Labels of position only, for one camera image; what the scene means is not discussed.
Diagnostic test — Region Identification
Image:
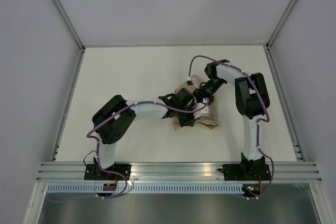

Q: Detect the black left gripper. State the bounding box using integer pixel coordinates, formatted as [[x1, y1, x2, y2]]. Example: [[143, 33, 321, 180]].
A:
[[176, 104, 200, 128]]

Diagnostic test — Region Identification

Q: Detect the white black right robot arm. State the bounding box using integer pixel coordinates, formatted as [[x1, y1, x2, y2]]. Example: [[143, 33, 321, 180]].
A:
[[194, 57, 270, 180]]

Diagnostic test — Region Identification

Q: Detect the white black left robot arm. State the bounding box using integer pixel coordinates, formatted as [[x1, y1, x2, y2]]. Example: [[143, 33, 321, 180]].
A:
[[86, 88, 209, 180]]

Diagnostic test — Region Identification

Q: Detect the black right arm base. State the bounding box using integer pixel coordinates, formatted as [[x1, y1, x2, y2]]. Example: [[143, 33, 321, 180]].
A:
[[222, 164, 271, 182]]

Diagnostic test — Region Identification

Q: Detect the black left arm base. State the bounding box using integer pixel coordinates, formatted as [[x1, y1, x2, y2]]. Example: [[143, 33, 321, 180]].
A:
[[84, 163, 131, 181]]

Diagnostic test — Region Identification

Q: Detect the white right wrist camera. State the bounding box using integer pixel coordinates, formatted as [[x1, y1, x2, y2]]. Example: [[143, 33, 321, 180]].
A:
[[186, 76, 199, 88]]

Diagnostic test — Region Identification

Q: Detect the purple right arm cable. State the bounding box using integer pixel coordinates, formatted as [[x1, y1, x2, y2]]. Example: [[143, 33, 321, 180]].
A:
[[187, 55, 275, 201]]

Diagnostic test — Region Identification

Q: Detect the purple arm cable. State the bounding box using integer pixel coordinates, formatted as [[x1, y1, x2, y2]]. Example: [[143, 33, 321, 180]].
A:
[[47, 97, 211, 203], [187, 55, 275, 201]]

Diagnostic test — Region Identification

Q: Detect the aluminium rear frame bar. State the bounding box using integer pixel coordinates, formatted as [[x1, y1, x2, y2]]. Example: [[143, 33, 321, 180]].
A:
[[83, 42, 267, 48]]

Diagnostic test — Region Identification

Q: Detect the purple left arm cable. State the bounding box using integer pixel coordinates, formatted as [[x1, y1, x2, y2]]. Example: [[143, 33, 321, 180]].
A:
[[47, 97, 211, 203]]

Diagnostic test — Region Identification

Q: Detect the aluminium table edge rail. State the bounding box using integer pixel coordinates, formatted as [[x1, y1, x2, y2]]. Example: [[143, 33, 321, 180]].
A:
[[49, 47, 86, 162]]

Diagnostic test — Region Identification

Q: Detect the aluminium front mounting rail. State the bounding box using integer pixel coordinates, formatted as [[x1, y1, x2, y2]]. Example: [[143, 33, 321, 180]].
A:
[[36, 162, 322, 183]]

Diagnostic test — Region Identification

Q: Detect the aluminium right frame post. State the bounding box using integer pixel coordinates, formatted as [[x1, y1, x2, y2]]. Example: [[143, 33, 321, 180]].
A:
[[264, 0, 299, 50]]

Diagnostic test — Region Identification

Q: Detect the aluminium frame post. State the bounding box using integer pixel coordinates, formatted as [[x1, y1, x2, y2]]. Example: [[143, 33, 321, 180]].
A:
[[51, 0, 85, 52], [264, 0, 299, 50]]

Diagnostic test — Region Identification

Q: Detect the white slotted cable duct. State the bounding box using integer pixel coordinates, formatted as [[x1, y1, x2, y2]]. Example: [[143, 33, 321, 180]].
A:
[[47, 183, 243, 195]]

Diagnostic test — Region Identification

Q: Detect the aluminium left frame post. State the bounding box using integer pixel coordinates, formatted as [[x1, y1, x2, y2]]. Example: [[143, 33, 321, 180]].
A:
[[51, 0, 85, 52]]

